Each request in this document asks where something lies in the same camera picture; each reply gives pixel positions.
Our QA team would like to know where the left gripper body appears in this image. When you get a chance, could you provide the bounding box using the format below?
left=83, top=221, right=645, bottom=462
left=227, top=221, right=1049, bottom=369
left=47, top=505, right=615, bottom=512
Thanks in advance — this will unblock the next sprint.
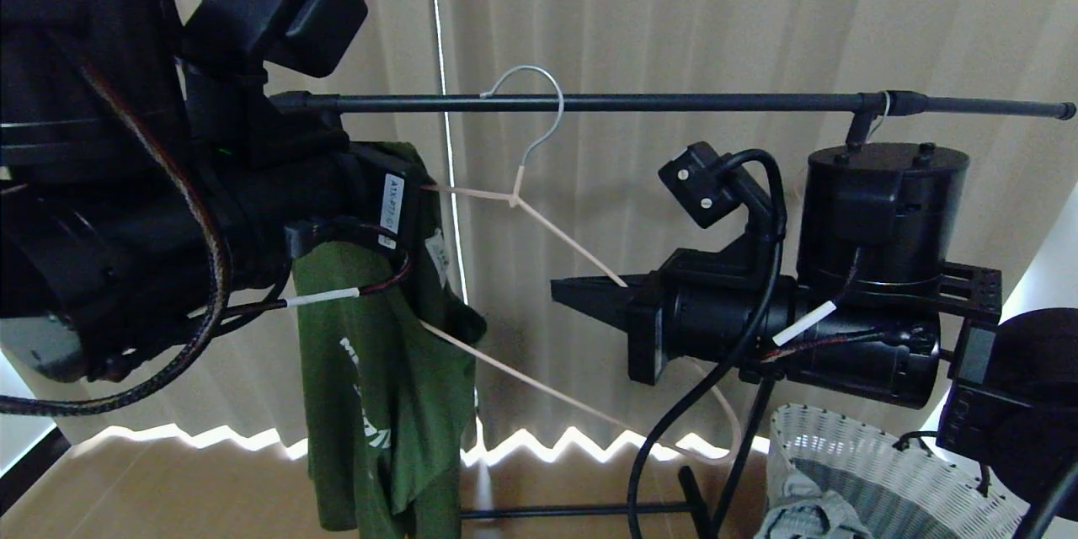
left=0, top=139, right=430, bottom=384

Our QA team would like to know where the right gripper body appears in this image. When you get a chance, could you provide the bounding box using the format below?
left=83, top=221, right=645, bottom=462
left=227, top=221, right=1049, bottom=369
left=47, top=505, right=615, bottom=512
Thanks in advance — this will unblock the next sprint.
left=627, top=246, right=942, bottom=409

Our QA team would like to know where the green printed shirt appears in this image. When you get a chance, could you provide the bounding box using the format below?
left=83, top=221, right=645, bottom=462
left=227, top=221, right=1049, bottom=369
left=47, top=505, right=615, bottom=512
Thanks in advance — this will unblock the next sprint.
left=291, top=141, right=488, bottom=539

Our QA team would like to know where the pink clothes hanger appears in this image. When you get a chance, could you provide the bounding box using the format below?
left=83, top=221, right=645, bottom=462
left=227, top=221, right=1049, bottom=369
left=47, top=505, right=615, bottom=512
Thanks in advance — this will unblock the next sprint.
left=419, top=65, right=744, bottom=466

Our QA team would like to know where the white laundry basket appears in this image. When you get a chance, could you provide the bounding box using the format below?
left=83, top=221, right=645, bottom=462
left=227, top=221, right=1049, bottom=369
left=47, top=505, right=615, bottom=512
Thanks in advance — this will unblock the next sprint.
left=762, top=403, right=1024, bottom=539

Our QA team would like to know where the black clothes rack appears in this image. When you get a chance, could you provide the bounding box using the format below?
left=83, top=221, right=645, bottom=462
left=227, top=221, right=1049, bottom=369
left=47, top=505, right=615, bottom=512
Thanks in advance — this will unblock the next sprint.
left=269, top=89, right=1077, bottom=539

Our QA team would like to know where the pale grey garment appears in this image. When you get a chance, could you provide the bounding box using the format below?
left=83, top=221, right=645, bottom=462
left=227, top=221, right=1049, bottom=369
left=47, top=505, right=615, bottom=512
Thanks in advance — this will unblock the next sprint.
left=754, top=455, right=873, bottom=539

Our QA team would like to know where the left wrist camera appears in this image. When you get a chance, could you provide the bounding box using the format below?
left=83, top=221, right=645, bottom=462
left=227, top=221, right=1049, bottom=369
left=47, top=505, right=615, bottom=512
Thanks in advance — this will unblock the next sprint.
left=179, top=0, right=369, bottom=169

